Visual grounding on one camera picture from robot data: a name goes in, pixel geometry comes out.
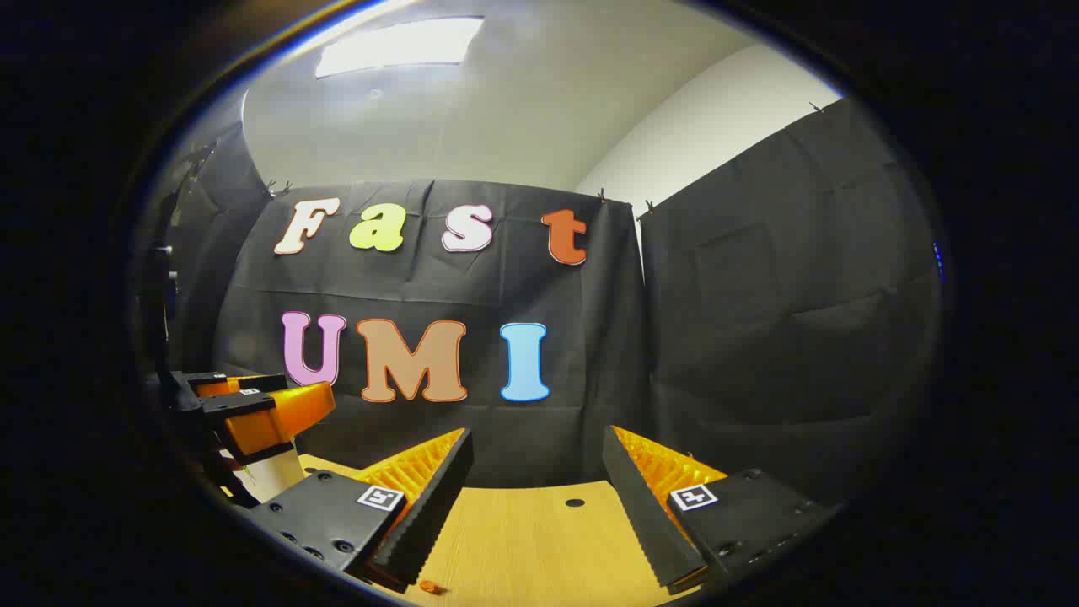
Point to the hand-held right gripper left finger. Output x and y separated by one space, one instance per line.
434 514

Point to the wooden desktop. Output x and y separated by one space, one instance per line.
539 548

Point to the ceiling light panel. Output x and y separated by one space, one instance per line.
396 46

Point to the white desktop garbage bin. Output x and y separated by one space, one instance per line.
274 472

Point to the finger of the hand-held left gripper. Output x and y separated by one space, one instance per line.
236 384
278 417

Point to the black backdrop cloth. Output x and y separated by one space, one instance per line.
742 337

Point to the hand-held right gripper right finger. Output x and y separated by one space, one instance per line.
641 514

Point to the orange paper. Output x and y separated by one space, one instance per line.
430 586

